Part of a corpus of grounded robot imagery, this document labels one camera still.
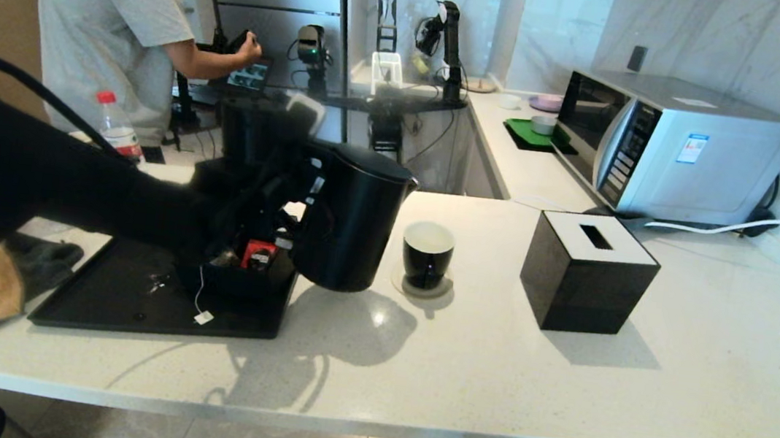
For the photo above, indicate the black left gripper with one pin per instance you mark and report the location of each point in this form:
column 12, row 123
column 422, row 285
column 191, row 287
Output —
column 243, row 217

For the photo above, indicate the black electric kettle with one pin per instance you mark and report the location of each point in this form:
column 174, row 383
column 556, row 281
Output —
column 352, row 229

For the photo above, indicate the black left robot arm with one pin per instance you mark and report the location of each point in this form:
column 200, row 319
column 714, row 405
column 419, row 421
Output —
column 35, row 171

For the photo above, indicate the red packet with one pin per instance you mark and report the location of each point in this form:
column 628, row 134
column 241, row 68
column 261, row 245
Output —
column 258, row 252

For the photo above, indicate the black compartment organizer box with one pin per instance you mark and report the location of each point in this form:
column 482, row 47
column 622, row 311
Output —
column 250, row 287

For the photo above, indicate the black laptop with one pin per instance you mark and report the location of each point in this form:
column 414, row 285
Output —
column 251, row 74

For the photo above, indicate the brown wooden desk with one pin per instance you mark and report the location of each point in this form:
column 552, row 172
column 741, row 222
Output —
column 196, row 116

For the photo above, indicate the black cup white inside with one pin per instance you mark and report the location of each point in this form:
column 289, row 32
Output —
column 427, row 262

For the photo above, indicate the round clear coaster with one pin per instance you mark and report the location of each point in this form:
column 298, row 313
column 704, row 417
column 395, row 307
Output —
column 425, row 293

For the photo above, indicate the plastic water bottle red cap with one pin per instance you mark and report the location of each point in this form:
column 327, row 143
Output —
column 119, row 133

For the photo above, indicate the black serving tray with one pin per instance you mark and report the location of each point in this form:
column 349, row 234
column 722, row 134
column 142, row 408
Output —
column 132, row 292

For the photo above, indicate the round wooden board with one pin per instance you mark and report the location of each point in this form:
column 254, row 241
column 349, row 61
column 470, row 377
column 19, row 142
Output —
column 482, row 86

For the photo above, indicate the small white bowl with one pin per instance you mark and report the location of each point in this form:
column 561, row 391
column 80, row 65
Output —
column 510, row 103

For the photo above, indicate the green tray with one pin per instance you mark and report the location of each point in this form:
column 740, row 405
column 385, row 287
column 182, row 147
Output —
column 524, row 134

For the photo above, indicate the small grey bowl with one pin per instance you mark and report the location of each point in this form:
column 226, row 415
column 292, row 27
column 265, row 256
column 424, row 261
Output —
column 541, row 125

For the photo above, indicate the purple plate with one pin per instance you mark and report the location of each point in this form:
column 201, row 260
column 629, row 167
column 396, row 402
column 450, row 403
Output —
column 545, row 104

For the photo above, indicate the person in grey t-shirt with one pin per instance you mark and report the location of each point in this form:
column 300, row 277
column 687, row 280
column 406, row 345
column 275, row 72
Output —
column 104, row 17

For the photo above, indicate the black tissue box white lid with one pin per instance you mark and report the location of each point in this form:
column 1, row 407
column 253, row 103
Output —
column 580, row 292

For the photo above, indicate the silver microwave oven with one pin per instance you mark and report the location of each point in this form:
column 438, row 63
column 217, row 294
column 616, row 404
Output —
column 696, row 173

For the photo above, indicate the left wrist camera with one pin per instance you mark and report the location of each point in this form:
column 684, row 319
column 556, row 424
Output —
column 260, row 131

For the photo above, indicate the black camera with green light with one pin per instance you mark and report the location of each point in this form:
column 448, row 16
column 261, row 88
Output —
column 313, row 43

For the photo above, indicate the black wall socket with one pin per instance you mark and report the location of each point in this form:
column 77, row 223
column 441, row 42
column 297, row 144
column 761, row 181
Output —
column 636, row 60

